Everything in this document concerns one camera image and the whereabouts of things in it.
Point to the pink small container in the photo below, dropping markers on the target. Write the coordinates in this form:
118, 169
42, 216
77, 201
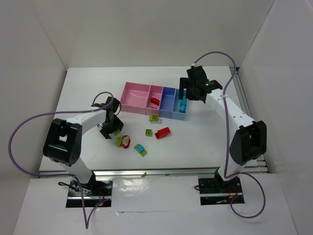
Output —
154, 91

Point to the aluminium rail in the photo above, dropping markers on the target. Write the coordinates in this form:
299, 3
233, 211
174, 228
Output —
248, 139
154, 172

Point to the red lego brick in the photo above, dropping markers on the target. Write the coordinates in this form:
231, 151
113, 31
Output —
155, 101
162, 133

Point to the green lego on white plate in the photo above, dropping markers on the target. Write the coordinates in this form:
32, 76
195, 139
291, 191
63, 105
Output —
154, 119

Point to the blue purple container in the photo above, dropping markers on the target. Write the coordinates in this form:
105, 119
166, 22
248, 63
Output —
167, 102

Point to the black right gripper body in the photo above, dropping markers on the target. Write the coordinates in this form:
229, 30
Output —
187, 86

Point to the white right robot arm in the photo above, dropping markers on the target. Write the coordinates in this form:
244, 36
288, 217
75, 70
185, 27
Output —
217, 99

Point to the aluminium rail right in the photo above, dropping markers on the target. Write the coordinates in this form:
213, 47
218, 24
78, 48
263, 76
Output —
248, 139

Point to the aluminium rail front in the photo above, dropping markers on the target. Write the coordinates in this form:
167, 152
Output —
154, 172

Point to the green lego beside flower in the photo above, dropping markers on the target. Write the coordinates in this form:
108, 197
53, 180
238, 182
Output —
119, 142

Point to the teal legos in container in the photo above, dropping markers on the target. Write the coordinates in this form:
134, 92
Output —
182, 105

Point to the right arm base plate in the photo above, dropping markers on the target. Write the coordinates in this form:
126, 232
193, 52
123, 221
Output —
211, 194

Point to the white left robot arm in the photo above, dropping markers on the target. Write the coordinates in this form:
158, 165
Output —
64, 139

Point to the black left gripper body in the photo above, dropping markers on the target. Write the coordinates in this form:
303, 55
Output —
109, 128

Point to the green lego brick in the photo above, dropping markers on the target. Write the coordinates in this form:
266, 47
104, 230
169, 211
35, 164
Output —
148, 132
117, 132

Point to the pink large container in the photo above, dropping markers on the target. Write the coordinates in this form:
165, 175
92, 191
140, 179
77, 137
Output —
134, 98

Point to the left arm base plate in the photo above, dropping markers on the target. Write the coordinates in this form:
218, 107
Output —
100, 195

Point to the blue green stacked lego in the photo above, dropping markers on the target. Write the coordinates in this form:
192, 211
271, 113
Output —
140, 150

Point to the red white flower lego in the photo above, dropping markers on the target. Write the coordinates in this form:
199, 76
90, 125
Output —
125, 143

